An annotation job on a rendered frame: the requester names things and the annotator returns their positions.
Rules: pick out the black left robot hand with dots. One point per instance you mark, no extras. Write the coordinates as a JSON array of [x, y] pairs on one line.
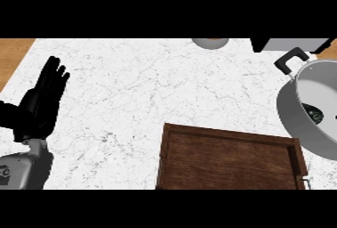
[[40, 101]]

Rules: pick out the grey round bowl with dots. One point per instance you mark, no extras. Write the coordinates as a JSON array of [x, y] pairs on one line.
[[210, 43]]

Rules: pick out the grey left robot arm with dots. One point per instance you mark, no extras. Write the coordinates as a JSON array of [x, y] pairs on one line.
[[24, 169]]

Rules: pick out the grey metal pot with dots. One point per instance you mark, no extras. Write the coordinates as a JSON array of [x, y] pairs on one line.
[[306, 109]]

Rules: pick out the brown wooden tray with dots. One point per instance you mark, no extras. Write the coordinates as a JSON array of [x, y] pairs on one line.
[[228, 161]]

